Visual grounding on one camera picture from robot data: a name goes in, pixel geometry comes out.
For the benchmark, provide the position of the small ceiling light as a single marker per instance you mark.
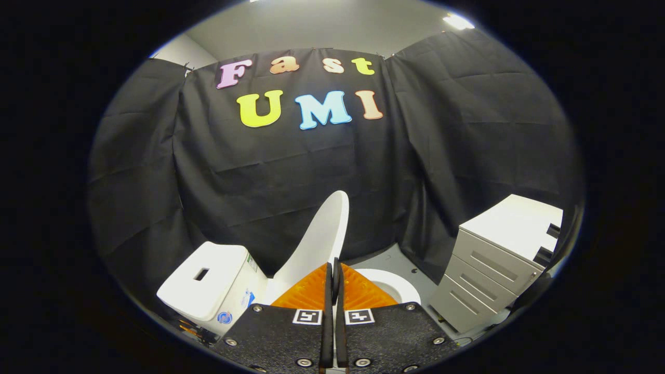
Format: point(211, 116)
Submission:
point(458, 21)

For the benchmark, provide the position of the black backdrop cloth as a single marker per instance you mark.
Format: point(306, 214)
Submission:
point(291, 171)

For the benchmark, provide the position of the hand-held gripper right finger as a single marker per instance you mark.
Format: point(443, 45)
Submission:
point(384, 343)

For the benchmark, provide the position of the grey drawer cabinet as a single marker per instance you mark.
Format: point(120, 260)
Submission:
point(493, 259)

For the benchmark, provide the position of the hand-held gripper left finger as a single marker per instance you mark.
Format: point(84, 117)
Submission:
point(291, 343)

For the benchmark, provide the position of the white toilet tank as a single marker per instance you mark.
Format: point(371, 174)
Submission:
point(208, 280)

